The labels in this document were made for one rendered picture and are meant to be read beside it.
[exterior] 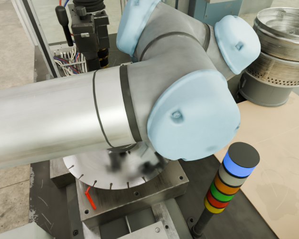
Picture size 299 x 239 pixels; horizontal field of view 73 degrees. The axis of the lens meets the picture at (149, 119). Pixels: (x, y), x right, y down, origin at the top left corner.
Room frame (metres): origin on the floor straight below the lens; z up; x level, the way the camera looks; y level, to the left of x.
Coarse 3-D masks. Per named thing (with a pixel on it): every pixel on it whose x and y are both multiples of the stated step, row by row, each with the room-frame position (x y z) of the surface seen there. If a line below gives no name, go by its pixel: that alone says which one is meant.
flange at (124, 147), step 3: (129, 144) 0.33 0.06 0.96; (132, 144) 0.33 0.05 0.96; (114, 147) 0.32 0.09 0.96; (117, 147) 0.32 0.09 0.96; (120, 147) 0.32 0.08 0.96; (123, 147) 0.32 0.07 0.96; (126, 147) 0.32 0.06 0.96; (129, 147) 0.33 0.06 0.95; (117, 150) 0.32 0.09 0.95; (120, 150) 0.32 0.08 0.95
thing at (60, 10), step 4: (56, 8) 0.42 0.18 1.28; (60, 8) 0.42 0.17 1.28; (64, 8) 0.42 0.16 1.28; (56, 12) 0.41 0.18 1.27; (60, 12) 0.41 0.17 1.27; (64, 12) 0.42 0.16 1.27; (60, 16) 0.41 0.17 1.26; (64, 16) 0.42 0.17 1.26; (60, 20) 0.41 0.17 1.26; (64, 20) 0.41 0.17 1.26; (68, 20) 0.42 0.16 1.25; (60, 24) 0.42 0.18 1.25; (64, 24) 0.41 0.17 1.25; (64, 28) 0.42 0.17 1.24; (68, 28) 0.42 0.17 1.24; (64, 32) 0.42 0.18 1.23; (68, 32) 0.42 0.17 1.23; (68, 36) 0.42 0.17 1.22; (68, 40) 0.42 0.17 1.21; (72, 40) 0.42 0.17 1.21; (68, 44) 0.42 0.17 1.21; (72, 44) 0.42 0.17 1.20
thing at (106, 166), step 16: (144, 144) 0.34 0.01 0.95; (64, 160) 0.29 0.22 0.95; (80, 160) 0.29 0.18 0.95; (96, 160) 0.29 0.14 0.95; (112, 160) 0.29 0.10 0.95; (128, 160) 0.29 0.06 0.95; (144, 160) 0.29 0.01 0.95; (160, 160) 0.29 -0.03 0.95; (80, 176) 0.24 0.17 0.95; (96, 176) 0.24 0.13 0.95; (112, 176) 0.24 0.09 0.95; (128, 176) 0.24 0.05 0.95; (144, 176) 0.24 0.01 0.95
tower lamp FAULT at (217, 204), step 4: (208, 192) 0.17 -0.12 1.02; (208, 196) 0.16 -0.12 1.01; (212, 196) 0.16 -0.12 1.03; (208, 200) 0.16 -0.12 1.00; (212, 200) 0.15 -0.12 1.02; (216, 200) 0.15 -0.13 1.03; (212, 204) 0.15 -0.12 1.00; (216, 204) 0.15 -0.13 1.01; (220, 204) 0.15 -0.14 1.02; (224, 204) 0.15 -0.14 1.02; (220, 208) 0.15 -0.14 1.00
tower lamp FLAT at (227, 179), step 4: (220, 168) 0.17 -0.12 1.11; (224, 168) 0.16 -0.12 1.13; (220, 172) 0.17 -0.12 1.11; (224, 172) 0.16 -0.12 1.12; (228, 172) 0.16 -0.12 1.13; (220, 176) 0.16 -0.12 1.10; (224, 176) 0.16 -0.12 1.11; (228, 176) 0.15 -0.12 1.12; (232, 176) 0.15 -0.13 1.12; (224, 180) 0.15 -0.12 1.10; (228, 180) 0.15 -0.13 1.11; (232, 180) 0.15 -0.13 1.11; (236, 180) 0.15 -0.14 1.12; (240, 180) 0.15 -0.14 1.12; (244, 180) 0.15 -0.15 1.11; (228, 184) 0.15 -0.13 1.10; (232, 184) 0.15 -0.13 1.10; (236, 184) 0.15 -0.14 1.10; (240, 184) 0.15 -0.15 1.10
